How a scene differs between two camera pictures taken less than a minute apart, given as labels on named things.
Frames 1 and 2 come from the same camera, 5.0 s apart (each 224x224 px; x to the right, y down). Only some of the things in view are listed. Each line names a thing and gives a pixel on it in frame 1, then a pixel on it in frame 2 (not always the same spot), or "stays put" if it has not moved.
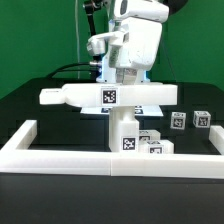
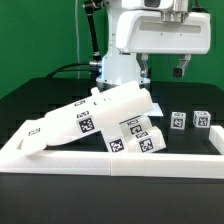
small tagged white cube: [201, 119] stays put
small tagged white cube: [178, 120] stays put
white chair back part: [111, 96] -> [102, 108]
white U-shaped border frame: [16, 158] stays put
